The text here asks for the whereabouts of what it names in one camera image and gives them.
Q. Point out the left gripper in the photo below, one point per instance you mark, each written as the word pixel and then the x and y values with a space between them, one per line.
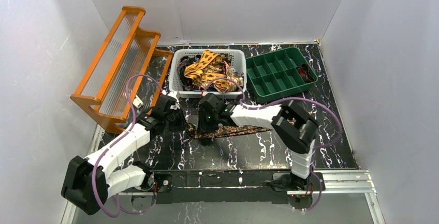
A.
pixel 177 119

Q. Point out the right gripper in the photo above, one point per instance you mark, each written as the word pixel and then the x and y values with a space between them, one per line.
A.
pixel 206 129

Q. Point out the black brown floral tie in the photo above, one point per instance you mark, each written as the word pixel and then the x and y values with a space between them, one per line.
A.
pixel 227 131

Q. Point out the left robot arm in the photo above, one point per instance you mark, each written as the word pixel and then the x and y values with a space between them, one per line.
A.
pixel 90 181

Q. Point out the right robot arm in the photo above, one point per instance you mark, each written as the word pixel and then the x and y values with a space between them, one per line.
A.
pixel 293 125

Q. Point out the yellow patterned tie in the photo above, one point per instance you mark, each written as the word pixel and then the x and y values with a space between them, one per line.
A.
pixel 210 66

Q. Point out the flamingo patterned tie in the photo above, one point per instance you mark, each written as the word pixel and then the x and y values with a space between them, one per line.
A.
pixel 231 80

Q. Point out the white plastic basket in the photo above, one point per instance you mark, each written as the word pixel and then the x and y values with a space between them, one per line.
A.
pixel 238 65

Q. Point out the orange wooden rack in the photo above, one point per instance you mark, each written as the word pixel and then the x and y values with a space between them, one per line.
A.
pixel 113 78

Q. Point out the green compartment tray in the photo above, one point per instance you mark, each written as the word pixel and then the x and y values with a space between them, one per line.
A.
pixel 272 76

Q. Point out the rolled dark red tie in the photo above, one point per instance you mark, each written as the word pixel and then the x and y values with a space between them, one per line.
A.
pixel 304 72

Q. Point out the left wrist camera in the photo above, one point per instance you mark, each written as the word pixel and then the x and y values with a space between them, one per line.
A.
pixel 172 100

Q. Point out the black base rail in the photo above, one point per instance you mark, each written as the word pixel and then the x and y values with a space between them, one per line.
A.
pixel 185 186

